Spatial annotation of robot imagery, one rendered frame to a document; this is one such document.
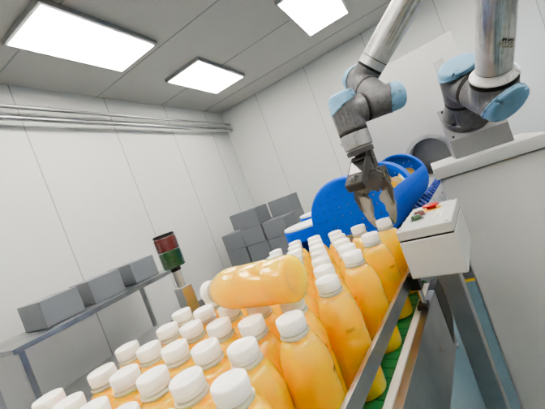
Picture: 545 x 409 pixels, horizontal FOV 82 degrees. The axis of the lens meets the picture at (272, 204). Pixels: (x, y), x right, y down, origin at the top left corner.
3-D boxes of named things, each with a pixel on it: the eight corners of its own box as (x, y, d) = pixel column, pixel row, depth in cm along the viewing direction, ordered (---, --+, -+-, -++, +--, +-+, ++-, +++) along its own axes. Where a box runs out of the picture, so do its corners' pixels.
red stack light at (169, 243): (183, 244, 91) (179, 231, 91) (165, 251, 86) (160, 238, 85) (171, 248, 94) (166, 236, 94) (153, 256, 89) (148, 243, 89)
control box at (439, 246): (471, 238, 72) (457, 196, 72) (469, 273, 56) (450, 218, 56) (426, 247, 78) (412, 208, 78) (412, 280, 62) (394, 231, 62)
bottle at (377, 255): (376, 319, 73) (349, 245, 73) (396, 305, 76) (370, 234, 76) (401, 325, 67) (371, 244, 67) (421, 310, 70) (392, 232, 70)
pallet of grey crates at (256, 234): (321, 258, 523) (297, 191, 521) (306, 276, 452) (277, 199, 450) (263, 272, 579) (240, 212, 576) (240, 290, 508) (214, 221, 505)
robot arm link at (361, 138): (362, 127, 77) (333, 140, 82) (369, 145, 77) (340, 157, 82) (371, 127, 83) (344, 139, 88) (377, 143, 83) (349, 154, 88)
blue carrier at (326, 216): (438, 192, 168) (416, 144, 168) (407, 247, 97) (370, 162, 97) (387, 210, 184) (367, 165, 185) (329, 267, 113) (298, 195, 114)
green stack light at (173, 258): (190, 260, 91) (184, 244, 91) (172, 269, 86) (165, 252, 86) (177, 264, 95) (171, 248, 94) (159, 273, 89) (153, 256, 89)
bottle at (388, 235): (423, 282, 83) (400, 217, 82) (421, 294, 77) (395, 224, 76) (396, 286, 87) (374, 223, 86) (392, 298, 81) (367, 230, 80)
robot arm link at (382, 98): (387, 70, 85) (349, 83, 85) (410, 84, 77) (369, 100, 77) (387, 96, 91) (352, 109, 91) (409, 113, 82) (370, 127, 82)
